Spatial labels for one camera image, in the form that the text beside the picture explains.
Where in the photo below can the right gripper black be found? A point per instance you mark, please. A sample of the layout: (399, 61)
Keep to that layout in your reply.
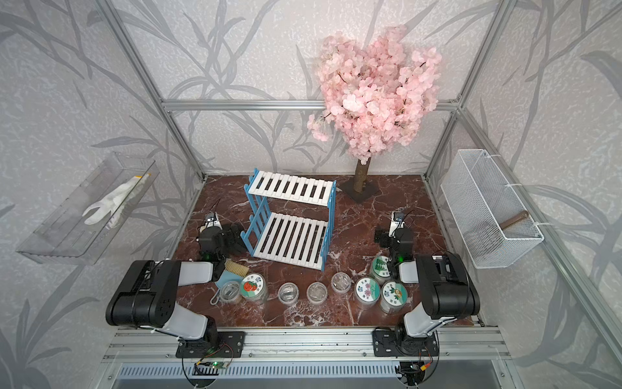
(384, 233)

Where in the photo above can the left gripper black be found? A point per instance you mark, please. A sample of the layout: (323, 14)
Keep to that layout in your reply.
(229, 241)

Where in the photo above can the clear seed container red label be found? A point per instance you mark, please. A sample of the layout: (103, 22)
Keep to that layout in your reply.
(341, 283)

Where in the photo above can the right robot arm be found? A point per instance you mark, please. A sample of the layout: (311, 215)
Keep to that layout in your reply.
(447, 293)

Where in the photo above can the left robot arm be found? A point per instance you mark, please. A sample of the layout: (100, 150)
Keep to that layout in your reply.
(147, 295)

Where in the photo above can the green label seed container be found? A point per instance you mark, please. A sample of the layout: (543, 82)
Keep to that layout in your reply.
(379, 270)

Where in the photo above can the small clear container far left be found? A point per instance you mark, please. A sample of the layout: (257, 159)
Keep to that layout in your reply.
(230, 293)

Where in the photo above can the carrot lid seed container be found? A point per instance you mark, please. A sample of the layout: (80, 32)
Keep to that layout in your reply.
(393, 298)

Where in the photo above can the pink flower lid container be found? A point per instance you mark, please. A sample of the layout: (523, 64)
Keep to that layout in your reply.
(367, 292)

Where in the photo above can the strawberry lid seed container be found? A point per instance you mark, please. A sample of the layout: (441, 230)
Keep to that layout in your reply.
(253, 288)

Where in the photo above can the blue white two-tier shelf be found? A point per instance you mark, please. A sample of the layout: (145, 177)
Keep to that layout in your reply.
(286, 239)

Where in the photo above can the blue hand brush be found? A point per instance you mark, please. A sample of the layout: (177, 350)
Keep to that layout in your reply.
(233, 272)

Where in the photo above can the white glove in tray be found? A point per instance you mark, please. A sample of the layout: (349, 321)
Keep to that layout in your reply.
(114, 203)

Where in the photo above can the pink artificial blossom tree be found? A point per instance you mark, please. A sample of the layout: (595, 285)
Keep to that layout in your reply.
(375, 96)

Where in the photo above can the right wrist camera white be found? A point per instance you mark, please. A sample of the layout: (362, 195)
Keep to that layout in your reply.
(397, 219)

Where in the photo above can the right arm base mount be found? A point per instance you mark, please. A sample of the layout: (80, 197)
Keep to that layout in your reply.
(395, 342)

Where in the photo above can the white wire mesh basket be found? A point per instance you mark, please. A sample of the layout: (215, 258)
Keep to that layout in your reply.
(476, 189)

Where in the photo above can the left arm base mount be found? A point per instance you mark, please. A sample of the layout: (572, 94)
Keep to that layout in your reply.
(223, 345)

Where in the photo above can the wooden handled brush in basket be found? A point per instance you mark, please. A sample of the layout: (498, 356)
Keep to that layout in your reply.
(490, 231)

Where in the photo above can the clear acrylic wall tray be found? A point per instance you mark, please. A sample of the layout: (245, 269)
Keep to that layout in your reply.
(82, 227)

